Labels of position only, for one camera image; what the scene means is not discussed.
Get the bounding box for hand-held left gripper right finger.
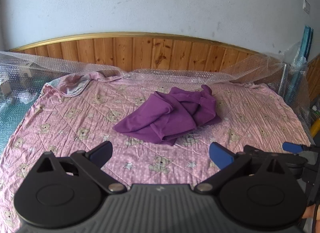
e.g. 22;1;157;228
195;142;287;194

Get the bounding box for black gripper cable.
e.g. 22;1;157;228
311;203;320;233

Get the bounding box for blue framed panels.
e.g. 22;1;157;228
281;24;314;101

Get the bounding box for teal mattress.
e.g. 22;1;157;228
0;93;42;153

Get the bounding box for person's right forearm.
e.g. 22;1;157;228
303;205;317;221

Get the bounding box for clear bubble wrap sheet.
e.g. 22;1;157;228
0;41;312;113

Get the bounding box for purple garment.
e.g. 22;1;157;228
112;84;222;146

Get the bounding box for wooden headboard panel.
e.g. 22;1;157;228
9;32;288;79

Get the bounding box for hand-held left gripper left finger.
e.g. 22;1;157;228
34;141;127;194

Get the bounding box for pink bear-print quilt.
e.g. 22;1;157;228
0;71;313;233

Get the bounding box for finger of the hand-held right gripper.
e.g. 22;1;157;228
243;145;304;160
282;142;320;154

